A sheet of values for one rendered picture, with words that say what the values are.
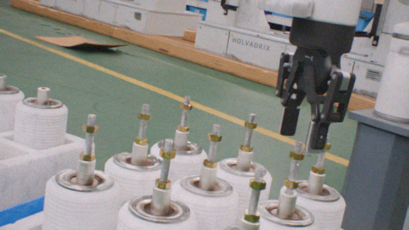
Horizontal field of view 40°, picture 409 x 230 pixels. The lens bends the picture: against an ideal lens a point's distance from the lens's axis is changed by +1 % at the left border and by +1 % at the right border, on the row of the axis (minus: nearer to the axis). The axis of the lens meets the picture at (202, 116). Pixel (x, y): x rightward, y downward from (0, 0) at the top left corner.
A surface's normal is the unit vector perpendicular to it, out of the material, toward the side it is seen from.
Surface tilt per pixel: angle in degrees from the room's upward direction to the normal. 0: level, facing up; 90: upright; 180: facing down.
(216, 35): 90
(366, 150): 90
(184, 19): 90
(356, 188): 90
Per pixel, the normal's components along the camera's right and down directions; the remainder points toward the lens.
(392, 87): -0.71, 0.06
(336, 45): 0.29, 0.27
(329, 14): -0.09, 0.23
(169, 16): 0.69, 0.27
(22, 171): 0.86, 0.25
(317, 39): -0.32, 0.18
